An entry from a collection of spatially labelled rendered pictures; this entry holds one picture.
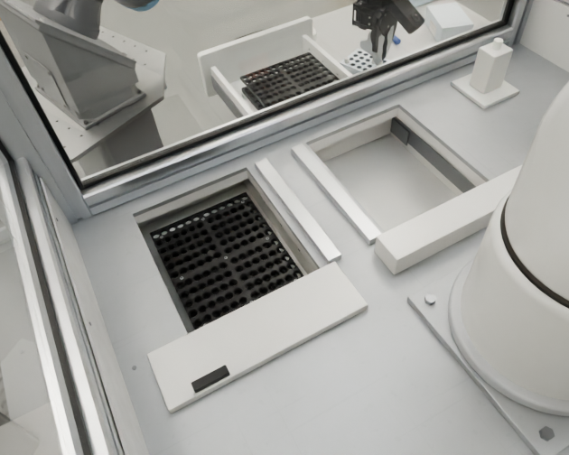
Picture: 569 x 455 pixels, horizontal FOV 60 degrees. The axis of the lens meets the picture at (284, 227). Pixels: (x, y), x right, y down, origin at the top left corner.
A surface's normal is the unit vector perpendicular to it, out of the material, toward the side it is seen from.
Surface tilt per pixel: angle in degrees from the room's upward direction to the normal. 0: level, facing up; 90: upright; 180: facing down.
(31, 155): 90
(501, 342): 90
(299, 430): 0
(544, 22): 90
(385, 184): 0
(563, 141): 73
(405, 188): 0
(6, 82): 90
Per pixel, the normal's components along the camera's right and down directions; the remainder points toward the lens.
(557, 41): -0.88, 0.40
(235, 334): -0.06, -0.63
